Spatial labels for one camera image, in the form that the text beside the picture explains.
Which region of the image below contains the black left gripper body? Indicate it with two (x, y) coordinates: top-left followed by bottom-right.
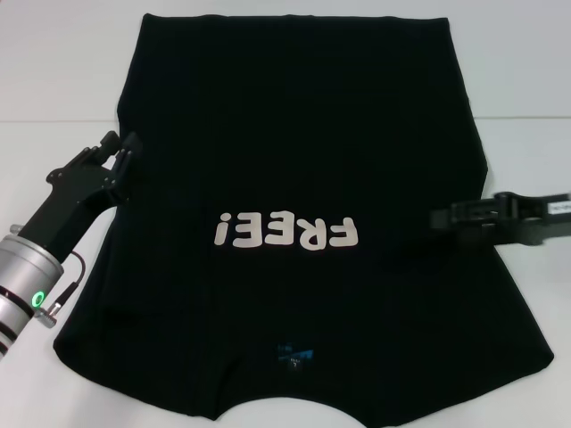
(20, 146), (133, 259)

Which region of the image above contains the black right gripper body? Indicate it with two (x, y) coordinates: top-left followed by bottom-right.
(492, 190), (571, 246)

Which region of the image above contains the black shirt with FREE print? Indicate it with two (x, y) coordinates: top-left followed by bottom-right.
(52, 12), (556, 428)

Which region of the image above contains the left gripper cable with connector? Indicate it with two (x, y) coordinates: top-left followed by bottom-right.
(34, 251), (86, 329)

